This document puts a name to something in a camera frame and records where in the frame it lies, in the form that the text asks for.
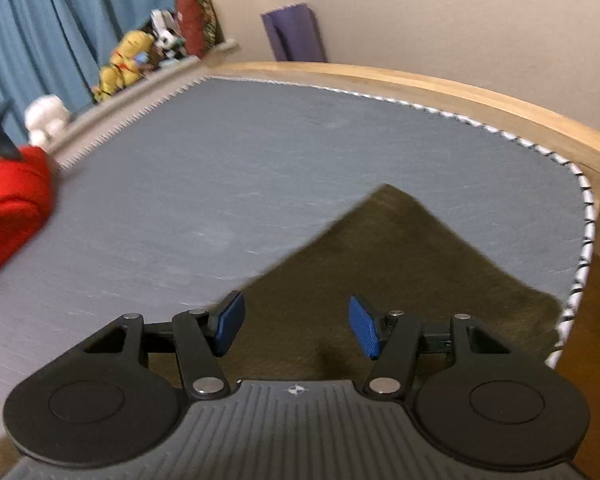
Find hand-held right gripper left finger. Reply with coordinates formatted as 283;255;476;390
82;291;246;402

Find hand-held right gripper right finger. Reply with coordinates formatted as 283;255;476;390
348;295;516;401

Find olive green pants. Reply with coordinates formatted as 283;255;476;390
147;184;564;386

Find grey bed mattress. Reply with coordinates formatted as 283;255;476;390
0;76;594;466

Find red folded quilt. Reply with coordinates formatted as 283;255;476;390
0;145;54;287

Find small yellow plush toy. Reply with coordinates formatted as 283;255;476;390
92;64;127;104

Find white plush toy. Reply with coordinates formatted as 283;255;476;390
24;95;72;154

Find large yellow plush toy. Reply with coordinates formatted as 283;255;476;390
111;30;156;86

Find panda plush toy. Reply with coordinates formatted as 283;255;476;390
150;9;187;62

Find purple mat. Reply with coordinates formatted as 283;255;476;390
260;2;327;63

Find red cushion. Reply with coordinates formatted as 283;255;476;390
174;0;224;59

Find blue curtain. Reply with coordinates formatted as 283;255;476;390
0;0;187;127

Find wooden bed frame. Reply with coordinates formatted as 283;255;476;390
200;61;600;213

